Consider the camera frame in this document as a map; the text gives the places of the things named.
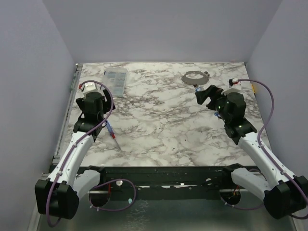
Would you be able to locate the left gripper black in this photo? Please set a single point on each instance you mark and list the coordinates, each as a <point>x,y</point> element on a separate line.
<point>107,104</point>

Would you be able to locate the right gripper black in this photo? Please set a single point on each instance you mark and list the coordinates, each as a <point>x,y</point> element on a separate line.
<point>215,95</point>

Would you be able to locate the metal key ring plate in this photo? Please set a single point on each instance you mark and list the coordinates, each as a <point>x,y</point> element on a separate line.
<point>195,77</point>

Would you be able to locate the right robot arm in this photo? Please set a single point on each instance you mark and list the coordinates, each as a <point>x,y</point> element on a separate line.
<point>281,191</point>

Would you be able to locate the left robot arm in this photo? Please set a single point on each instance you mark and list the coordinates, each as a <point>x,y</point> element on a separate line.
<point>60,193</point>

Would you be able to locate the blue red screwdriver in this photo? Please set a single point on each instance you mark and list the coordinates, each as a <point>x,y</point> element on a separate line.
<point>112,134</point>

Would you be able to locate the clear plastic organizer box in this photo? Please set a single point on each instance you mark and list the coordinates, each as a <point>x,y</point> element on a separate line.
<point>115,80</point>

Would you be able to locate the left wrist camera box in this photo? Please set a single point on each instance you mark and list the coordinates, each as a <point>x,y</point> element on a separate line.
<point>88,88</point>

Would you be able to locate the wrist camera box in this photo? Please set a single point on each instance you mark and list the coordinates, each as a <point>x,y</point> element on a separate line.
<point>234,85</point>
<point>88,88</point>

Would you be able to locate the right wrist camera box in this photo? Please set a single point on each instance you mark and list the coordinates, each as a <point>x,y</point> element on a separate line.
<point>234,85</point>

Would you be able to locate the aluminium side rail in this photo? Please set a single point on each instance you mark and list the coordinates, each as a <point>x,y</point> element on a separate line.
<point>72,91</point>

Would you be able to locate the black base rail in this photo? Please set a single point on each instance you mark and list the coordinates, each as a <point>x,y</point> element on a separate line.
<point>156,183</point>

